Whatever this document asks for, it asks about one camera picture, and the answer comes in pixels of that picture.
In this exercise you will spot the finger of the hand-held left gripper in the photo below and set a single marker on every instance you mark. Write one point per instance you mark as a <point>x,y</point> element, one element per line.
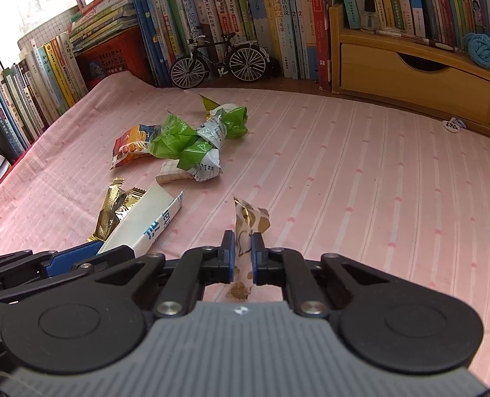
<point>71,258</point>
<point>104,261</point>

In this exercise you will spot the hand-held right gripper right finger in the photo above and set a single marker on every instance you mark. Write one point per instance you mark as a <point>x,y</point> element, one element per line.
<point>256,258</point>

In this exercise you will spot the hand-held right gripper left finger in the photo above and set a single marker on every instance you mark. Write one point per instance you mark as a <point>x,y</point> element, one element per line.
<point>229,256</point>

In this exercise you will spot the gold foil wrapper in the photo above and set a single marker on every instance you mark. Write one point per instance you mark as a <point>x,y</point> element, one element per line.
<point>108,223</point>

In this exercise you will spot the clear gold-dotted wrapper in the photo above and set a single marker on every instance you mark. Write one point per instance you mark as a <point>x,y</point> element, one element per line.
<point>247,215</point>

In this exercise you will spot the white blue paper box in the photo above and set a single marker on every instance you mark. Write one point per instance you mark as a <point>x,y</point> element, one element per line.
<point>146,223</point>

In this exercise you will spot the yellow green foil wrapper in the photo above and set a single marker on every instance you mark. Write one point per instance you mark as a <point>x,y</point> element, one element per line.
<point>207,105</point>

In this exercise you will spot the gold foil wrapper strip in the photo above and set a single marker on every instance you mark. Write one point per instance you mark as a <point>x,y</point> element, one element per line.
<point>112,194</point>

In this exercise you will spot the white checked candy pack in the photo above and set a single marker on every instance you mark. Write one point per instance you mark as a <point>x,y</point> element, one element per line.
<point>170,174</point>

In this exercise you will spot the green silver foil wrapper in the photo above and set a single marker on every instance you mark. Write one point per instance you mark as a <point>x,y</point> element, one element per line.
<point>208,149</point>

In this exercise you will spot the orange snack packet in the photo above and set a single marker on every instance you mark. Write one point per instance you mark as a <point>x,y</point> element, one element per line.
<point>131,144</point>

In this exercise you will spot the pink striped tablecloth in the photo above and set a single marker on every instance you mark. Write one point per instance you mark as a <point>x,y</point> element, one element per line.
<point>352,182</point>

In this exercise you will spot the row of paperback books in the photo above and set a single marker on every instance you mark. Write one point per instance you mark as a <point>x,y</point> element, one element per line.
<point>26,91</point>

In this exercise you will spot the black model bicycle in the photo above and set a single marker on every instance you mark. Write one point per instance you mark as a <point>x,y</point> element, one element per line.
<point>247,64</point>

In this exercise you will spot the red plastic crate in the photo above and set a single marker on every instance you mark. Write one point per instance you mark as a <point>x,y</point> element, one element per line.
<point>112,58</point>

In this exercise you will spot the white grid board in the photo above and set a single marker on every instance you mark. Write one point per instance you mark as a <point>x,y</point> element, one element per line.
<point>42,29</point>

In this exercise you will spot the small white charm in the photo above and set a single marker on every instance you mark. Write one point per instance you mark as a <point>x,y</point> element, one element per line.
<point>451,125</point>

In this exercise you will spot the stack of flat books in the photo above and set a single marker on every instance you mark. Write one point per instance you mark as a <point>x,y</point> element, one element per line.
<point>102,16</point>

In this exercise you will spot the row of tall books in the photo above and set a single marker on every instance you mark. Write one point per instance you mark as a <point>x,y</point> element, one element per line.
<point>228,8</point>

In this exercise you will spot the small glass bottle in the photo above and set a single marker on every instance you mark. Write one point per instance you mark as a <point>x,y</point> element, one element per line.
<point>369,18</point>

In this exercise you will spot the thin pen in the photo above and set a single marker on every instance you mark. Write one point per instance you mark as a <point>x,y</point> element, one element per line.
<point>402,35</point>

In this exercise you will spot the wooden desk organiser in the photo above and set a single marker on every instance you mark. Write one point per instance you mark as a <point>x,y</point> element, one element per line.
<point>489,74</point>

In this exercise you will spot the blue yarn ball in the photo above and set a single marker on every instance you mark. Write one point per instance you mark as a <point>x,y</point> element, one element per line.
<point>482,51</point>

